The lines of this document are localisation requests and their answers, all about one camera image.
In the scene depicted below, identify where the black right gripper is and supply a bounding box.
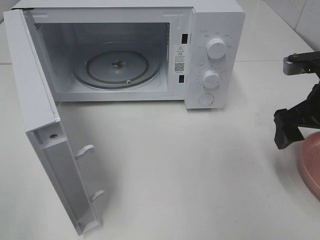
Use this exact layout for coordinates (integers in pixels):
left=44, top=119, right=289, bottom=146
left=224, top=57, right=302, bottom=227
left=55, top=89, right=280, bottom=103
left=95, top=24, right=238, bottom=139
left=273, top=51, right=320, bottom=150

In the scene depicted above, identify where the pink round plate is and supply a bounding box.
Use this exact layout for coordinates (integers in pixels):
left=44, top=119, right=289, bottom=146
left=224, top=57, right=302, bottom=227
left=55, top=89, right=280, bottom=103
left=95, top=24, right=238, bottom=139
left=298, top=131, right=320, bottom=200

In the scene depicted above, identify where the round white door release button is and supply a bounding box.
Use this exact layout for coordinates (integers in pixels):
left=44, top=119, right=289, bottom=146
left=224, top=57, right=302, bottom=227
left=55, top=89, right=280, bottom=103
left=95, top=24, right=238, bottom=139
left=198, top=93, right=214, bottom=106

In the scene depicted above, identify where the white microwave door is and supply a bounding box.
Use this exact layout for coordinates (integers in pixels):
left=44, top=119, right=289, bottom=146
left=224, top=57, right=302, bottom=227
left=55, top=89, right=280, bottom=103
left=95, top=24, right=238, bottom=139
left=3, top=9, right=104, bottom=235

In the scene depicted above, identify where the lower white timer knob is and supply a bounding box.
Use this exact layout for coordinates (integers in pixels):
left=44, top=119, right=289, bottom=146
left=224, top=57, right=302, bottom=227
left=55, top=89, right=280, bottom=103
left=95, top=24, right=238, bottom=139
left=202, top=70, right=221, bottom=89

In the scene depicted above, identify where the upper white power knob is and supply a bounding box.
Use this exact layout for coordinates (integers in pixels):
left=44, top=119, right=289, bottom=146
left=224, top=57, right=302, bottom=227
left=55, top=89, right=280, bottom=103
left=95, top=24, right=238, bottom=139
left=205, top=35, right=227, bottom=60

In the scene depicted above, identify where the white microwave oven body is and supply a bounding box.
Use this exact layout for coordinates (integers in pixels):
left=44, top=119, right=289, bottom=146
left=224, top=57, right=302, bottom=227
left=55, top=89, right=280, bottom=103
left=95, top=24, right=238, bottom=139
left=10, top=0, right=245, bottom=109

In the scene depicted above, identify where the white warning label sticker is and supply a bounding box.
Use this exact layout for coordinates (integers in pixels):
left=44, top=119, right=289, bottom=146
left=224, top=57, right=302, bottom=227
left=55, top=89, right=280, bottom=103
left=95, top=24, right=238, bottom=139
left=173, top=44, right=187, bottom=74

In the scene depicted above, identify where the glass microwave turntable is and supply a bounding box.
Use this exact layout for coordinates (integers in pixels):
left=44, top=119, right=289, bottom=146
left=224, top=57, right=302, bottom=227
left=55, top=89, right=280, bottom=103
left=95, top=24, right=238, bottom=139
left=72, top=41, right=164, bottom=90

